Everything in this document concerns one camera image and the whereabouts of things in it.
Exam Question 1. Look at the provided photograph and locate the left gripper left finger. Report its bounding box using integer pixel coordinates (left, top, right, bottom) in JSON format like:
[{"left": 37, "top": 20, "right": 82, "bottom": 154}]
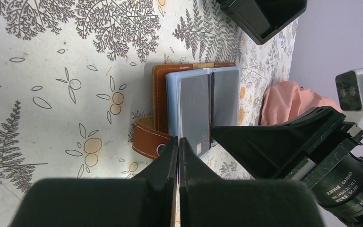
[{"left": 132, "top": 137, "right": 179, "bottom": 227}]

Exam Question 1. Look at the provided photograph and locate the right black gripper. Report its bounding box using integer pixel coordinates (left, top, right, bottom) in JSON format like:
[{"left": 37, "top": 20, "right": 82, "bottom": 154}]
[{"left": 211, "top": 106, "right": 363, "bottom": 188}]

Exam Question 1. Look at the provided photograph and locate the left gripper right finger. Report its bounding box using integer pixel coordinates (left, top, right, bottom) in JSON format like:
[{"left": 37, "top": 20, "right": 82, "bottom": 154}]
[{"left": 179, "top": 138, "right": 224, "bottom": 227}]

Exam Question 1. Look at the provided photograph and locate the black credit card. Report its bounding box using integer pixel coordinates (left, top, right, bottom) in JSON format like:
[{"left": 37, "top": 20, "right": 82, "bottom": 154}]
[
  {"left": 179, "top": 74, "right": 210, "bottom": 157},
  {"left": 208, "top": 67, "right": 240, "bottom": 129}
]

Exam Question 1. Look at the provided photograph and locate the brown leather card holder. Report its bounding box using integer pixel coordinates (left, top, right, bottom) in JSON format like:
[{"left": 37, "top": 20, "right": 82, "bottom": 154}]
[{"left": 132, "top": 62, "right": 241, "bottom": 159}]

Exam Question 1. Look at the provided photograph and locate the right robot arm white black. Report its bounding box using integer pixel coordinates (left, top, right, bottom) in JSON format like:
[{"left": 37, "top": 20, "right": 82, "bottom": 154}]
[{"left": 211, "top": 106, "right": 363, "bottom": 227}]

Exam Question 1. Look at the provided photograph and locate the black card box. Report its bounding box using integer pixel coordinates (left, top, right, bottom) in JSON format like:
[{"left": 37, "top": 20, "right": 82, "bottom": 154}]
[{"left": 217, "top": 0, "right": 308, "bottom": 45}]

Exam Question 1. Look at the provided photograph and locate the pink crumpled cloth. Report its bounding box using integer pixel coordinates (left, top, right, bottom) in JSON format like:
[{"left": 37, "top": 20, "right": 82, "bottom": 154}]
[{"left": 259, "top": 81, "right": 342, "bottom": 125}]

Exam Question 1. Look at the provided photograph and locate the floral patterned table mat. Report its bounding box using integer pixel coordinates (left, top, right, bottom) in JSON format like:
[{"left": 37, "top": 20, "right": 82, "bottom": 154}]
[{"left": 0, "top": 0, "right": 298, "bottom": 227}]

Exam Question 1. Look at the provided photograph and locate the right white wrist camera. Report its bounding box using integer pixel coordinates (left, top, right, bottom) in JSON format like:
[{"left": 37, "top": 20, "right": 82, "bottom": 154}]
[{"left": 335, "top": 68, "right": 363, "bottom": 129}]

